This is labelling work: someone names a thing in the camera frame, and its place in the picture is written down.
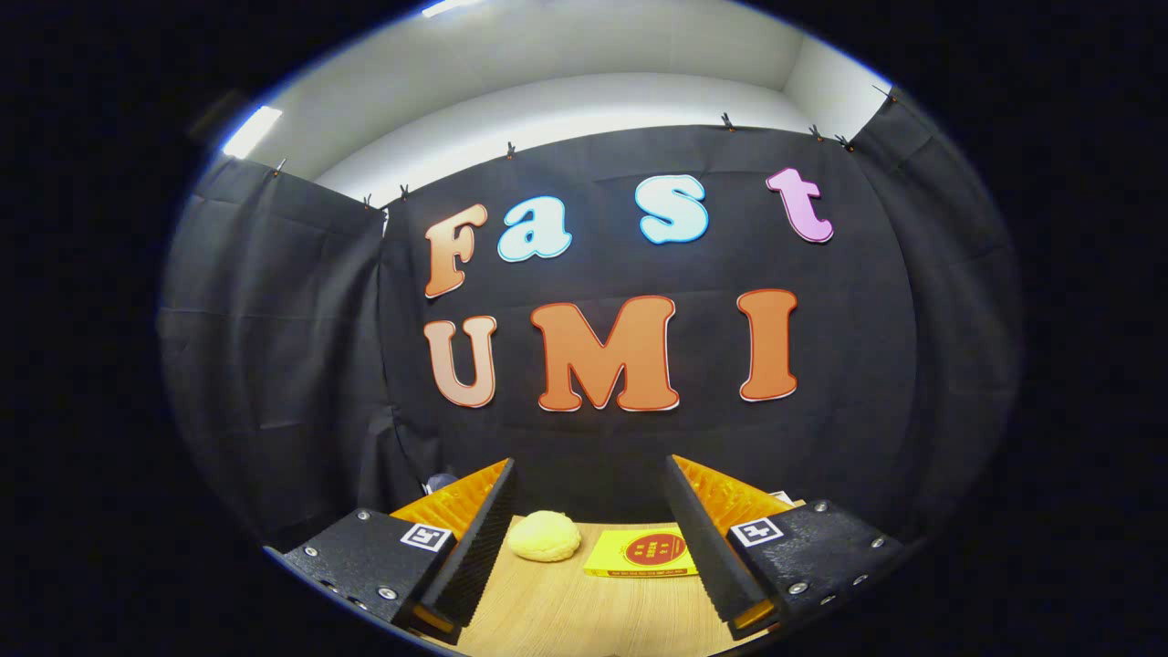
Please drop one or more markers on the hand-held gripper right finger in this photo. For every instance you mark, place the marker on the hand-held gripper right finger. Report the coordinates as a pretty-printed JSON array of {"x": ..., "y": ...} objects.
[{"x": 703, "y": 547}]

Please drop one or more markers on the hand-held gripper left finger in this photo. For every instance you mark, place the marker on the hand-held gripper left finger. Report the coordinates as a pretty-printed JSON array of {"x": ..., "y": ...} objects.
[{"x": 479, "y": 547}]

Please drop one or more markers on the yellow book red emblem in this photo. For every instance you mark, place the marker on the yellow book red emblem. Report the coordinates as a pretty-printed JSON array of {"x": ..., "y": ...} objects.
[{"x": 639, "y": 552}]

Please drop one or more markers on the yellow bread-shaped plush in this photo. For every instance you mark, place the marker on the yellow bread-shaped plush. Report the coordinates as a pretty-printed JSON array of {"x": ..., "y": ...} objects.
[{"x": 545, "y": 537}]

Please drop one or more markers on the blue white penguin plush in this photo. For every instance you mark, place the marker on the blue white penguin plush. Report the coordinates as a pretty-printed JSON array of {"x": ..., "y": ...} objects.
[{"x": 442, "y": 481}]

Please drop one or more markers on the white book colourful cover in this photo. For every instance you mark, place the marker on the white book colourful cover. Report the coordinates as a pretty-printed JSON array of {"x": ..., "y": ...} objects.
[{"x": 785, "y": 498}]

